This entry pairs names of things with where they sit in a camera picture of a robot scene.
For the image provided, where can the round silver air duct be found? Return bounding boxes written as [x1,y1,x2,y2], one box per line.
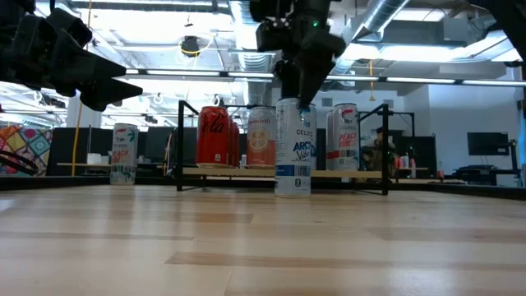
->
[328,0,412,79]
[229,0,277,107]

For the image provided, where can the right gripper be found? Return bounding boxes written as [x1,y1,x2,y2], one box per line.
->
[249,0,347,109]

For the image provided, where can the long ceiling light strip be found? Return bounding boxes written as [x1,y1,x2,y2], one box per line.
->
[122,68,275,80]
[326,75,526,88]

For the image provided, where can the black dome ceiling fixture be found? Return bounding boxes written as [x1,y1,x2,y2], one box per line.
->
[180,35,202,58]

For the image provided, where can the wooden shelf black metal legs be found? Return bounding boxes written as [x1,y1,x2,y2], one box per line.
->
[176,100,416,197]

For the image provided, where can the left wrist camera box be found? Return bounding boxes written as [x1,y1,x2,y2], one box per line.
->
[45,7,94,47]

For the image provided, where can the pink white Spindrift can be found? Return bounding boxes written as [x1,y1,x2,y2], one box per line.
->
[246,105,277,169]

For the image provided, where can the black desk equipment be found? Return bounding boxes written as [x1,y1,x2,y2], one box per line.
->
[437,164,523,187]

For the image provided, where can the white peach vibe can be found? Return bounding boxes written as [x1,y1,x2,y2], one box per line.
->
[109,123,140,186]

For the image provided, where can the white column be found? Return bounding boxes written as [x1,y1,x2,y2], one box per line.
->
[65,96,103,129]

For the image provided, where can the black desk partition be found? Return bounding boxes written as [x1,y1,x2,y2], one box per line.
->
[46,126,198,178]

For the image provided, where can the colourful patterned quilt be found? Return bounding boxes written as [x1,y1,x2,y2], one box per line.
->
[0,125,53,178]

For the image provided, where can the person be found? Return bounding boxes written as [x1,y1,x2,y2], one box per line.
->
[362,126,398,173]

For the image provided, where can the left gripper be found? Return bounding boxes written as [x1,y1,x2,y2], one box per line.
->
[0,14,144,113]

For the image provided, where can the black aluminium rig frame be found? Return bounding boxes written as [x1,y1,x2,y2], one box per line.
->
[0,174,180,192]
[427,183,526,202]

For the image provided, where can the white box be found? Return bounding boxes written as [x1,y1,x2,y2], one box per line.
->
[86,152,111,166]

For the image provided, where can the grey rectangular duct box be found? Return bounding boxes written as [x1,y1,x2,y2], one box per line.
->
[440,18,473,44]

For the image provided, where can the black monitor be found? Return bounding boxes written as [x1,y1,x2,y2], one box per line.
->
[467,132,510,157]

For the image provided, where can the black monitor stand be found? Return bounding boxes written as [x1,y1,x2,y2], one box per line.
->
[507,139,519,172]

